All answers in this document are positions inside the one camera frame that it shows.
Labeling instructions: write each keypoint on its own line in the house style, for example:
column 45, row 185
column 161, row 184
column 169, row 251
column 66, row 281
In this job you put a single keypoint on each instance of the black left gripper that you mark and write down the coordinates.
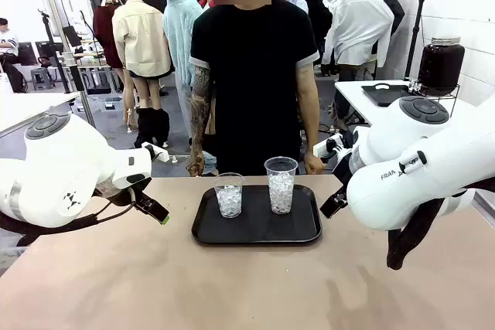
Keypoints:
column 133, row 194

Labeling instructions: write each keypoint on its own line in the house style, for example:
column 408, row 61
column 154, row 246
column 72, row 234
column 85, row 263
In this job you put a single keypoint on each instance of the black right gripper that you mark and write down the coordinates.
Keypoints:
column 342, row 171

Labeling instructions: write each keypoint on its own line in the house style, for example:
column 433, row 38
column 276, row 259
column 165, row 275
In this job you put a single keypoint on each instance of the tall clear iced cup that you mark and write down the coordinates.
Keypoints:
column 281, row 191

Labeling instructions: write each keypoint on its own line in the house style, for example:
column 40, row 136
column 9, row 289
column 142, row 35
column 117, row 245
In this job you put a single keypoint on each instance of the short clear iced cup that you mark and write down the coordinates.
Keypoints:
column 229, row 198

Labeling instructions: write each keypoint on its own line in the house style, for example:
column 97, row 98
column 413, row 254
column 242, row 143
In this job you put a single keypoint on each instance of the person's tattooed right forearm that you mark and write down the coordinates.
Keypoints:
column 199, row 125

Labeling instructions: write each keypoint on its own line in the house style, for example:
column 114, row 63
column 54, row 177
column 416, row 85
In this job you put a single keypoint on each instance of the person's left forearm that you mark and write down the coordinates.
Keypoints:
column 309, row 125

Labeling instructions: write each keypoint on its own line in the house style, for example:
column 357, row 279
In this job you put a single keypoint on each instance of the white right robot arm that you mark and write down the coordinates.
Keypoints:
column 406, row 191

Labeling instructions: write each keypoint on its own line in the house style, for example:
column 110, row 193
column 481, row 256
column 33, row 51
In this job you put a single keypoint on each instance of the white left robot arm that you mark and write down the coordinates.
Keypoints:
column 58, row 175

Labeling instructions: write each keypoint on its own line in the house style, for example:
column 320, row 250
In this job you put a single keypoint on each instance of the dark drink dispenser jar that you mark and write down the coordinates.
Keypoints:
column 441, row 67

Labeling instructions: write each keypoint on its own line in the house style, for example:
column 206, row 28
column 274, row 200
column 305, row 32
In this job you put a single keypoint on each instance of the person's left hand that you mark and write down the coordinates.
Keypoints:
column 314, row 164

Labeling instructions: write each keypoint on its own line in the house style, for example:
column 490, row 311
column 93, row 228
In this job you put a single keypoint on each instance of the person's right hand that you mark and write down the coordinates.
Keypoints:
column 195, row 164

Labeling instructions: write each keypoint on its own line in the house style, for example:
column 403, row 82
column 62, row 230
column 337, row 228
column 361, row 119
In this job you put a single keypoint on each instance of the black plastic serving tray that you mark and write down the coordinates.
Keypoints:
column 255, row 229

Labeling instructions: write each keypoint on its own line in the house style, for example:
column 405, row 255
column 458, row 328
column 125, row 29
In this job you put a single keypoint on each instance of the white side table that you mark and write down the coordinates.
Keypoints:
column 356, row 102

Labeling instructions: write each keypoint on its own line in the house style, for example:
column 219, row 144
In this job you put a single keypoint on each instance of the metal pole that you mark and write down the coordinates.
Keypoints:
column 87, row 111

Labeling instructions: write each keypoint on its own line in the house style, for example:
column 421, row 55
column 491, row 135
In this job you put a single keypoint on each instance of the person in black t-shirt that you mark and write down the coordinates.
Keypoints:
column 253, row 86

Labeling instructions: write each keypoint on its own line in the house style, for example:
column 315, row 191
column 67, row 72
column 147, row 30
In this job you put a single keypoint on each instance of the black tripod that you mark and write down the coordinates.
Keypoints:
column 77, row 79

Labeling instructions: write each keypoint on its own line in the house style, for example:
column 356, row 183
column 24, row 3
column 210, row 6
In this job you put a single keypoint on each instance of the large white table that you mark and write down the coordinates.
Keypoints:
column 31, row 107

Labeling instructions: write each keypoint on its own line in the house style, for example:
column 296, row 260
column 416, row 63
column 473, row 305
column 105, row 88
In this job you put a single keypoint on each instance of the cream jacket mannequin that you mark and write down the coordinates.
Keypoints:
column 141, row 40

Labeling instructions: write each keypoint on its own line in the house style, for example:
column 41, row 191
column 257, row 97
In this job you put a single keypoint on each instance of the grey stool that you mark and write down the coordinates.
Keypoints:
column 41, row 75

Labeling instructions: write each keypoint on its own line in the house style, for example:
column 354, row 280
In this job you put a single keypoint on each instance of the light blue fleece mannequin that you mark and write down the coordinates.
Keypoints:
column 178, row 36

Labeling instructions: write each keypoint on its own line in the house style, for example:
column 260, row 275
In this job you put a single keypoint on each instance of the white shirt mannequin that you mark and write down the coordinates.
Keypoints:
column 356, row 24

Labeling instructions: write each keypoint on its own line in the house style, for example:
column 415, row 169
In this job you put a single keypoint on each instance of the dark red shirt mannequin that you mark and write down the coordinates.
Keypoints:
column 106, row 32

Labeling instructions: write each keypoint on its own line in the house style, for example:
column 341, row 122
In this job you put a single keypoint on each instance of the black jacket mannequin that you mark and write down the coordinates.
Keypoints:
column 319, row 17

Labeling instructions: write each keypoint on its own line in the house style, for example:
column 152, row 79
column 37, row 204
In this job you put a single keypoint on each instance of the black light stand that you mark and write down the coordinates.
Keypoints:
column 416, row 34

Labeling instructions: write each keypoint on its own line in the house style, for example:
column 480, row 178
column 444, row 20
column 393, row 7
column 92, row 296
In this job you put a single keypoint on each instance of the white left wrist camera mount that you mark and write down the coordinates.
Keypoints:
column 160, row 154

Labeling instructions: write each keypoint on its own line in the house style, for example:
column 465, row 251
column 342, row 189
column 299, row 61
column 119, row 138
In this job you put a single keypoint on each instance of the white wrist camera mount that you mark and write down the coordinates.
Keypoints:
column 160, row 154
column 321, row 148

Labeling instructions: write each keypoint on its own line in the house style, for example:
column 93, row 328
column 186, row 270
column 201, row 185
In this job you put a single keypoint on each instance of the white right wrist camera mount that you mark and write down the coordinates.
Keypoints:
column 321, row 148

